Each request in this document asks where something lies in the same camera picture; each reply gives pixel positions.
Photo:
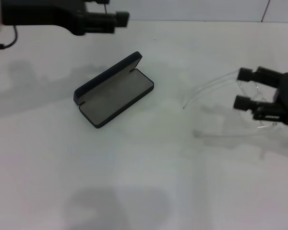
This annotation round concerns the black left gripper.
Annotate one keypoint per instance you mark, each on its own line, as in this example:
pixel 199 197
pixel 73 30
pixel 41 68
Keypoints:
pixel 38 12

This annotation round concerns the clear plastic glasses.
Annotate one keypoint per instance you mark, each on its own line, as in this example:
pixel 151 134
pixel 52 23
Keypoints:
pixel 254 92

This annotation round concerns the black glasses case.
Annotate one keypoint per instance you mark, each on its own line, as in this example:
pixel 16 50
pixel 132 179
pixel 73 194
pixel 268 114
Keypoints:
pixel 115 95

